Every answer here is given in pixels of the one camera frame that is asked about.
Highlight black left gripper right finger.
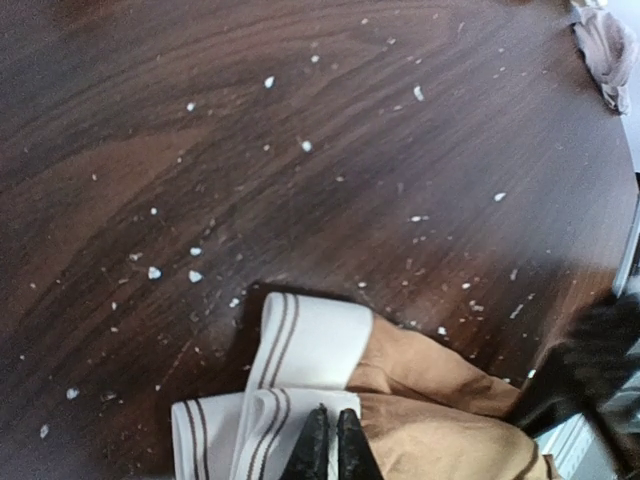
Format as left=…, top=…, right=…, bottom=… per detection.
left=337, top=409, right=383, bottom=480

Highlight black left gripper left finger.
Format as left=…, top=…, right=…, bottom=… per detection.
left=282, top=404, right=329, bottom=480

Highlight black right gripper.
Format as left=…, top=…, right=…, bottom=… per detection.
left=512, top=293, right=639, bottom=473

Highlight tan brown boxer underwear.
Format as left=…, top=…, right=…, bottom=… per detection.
left=171, top=292, right=558, bottom=479

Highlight pink beige underwear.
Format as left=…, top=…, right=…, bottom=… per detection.
left=571, top=1, right=639, bottom=115

